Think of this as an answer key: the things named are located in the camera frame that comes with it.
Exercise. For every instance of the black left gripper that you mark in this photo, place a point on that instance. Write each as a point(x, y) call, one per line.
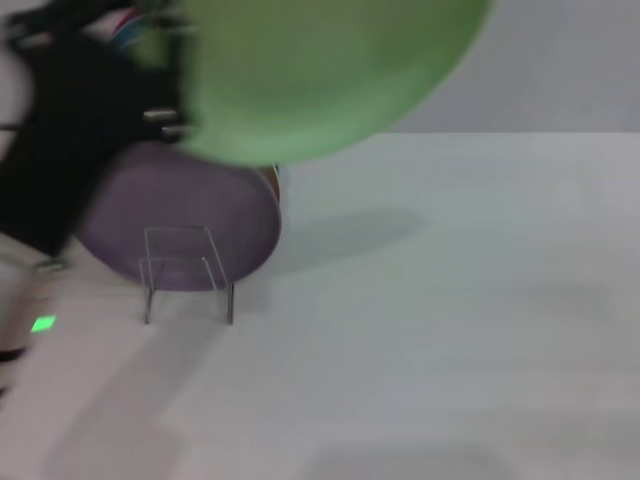
point(80, 125)

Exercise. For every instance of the light green plate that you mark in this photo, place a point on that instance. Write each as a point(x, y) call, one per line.
point(325, 75)

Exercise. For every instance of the purple plate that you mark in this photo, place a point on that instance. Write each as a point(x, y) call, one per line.
point(200, 210)

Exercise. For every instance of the beige plate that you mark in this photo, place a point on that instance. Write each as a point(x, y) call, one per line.
point(272, 182)

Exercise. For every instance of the clear acrylic plate rack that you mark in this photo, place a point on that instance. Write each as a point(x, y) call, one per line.
point(231, 305)

